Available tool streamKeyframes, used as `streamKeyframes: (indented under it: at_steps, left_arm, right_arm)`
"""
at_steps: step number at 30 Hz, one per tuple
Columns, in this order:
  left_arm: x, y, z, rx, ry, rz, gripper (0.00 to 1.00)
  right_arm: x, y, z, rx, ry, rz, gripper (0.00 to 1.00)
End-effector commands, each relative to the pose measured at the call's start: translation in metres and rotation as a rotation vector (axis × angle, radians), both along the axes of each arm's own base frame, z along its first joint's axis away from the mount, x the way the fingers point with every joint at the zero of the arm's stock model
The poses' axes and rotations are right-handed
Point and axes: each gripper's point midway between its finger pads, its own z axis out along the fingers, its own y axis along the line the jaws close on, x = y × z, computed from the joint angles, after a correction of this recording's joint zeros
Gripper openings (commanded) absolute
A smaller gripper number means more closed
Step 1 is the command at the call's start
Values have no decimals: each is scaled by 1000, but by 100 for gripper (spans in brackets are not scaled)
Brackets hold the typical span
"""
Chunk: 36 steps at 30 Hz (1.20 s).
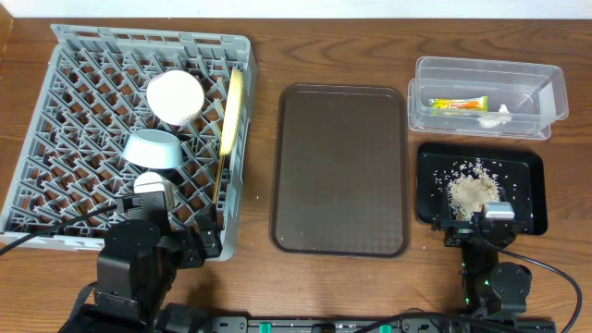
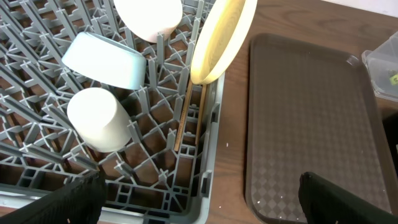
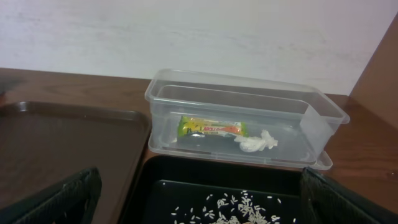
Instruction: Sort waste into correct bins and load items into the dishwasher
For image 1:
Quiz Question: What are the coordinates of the green orange snack wrapper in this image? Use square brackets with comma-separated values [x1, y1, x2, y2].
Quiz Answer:
[428, 96, 488, 111]

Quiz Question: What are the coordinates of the grey dishwasher rack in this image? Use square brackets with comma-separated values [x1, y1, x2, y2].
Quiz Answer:
[1, 24, 257, 261]

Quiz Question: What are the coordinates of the brown serving tray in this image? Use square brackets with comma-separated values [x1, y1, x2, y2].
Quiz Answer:
[269, 84, 413, 258]

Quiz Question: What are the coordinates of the clear plastic waste bin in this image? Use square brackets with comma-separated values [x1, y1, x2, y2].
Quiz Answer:
[408, 56, 569, 141]

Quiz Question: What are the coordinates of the pink bowl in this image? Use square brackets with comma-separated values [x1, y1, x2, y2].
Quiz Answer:
[146, 69, 205, 126]

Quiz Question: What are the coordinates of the spilled rice pile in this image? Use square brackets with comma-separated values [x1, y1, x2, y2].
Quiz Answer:
[432, 158, 503, 221]

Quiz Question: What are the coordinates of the white tissue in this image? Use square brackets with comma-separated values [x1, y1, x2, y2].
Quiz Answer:
[477, 104, 512, 129]

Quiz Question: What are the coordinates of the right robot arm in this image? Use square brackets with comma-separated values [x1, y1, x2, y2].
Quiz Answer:
[432, 191, 532, 327]

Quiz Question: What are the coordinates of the black food waste tray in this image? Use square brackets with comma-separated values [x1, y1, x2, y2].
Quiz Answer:
[416, 142, 549, 236]

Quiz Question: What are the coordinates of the light blue bowl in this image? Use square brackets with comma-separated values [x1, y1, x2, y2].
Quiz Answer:
[122, 129, 182, 169]

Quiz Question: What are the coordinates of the yellow plate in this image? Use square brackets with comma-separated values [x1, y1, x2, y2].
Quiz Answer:
[219, 68, 244, 156]

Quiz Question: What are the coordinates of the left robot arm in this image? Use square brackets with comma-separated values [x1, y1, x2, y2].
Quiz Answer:
[60, 218, 222, 333]

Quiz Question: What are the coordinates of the wooden chopstick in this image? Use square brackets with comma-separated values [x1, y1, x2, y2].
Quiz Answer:
[212, 155, 226, 208]

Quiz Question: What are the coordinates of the white cup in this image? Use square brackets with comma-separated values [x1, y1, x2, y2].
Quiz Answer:
[133, 171, 178, 211]

